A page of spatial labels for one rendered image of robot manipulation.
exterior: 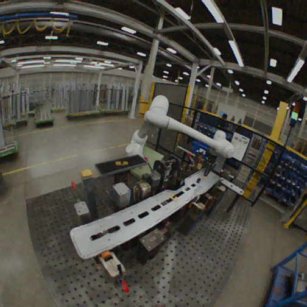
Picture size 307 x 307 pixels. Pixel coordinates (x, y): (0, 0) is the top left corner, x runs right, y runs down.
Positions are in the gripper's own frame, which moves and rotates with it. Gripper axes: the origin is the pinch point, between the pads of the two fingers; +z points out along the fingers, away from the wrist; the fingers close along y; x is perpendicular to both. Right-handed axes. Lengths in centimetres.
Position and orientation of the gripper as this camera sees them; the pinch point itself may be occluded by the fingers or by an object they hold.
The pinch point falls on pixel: (206, 172)
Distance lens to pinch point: 130.0
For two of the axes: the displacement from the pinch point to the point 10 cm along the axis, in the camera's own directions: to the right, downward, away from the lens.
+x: 7.5, -1.8, 6.4
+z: -1.6, 8.9, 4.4
